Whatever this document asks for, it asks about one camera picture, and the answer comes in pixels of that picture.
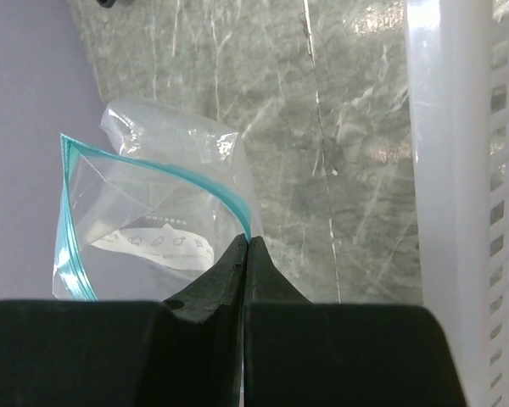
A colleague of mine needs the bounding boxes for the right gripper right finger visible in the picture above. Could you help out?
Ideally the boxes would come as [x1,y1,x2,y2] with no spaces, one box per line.
[243,237,466,406]

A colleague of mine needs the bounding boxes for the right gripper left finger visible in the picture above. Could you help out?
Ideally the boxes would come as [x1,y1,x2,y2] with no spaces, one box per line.
[0,235,247,406]

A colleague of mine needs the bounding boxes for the clear zip top bag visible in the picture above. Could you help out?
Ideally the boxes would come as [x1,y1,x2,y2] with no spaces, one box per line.
[53,98,263,301]

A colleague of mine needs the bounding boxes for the white plastic basket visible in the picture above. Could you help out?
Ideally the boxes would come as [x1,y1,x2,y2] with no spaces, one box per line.
[404,1,509,406]

